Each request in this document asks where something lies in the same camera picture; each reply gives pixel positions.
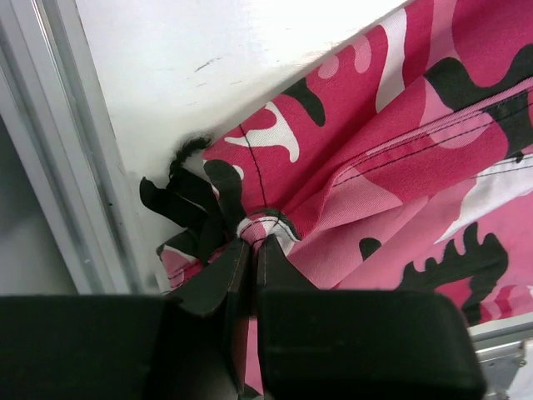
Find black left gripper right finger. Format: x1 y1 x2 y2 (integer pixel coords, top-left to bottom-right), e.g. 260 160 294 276
257 235 486 399

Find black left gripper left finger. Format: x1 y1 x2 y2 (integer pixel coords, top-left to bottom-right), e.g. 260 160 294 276
1 239 250 399

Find pink camouflage trousers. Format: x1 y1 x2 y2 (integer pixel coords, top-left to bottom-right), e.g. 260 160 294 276
139 1 532 398

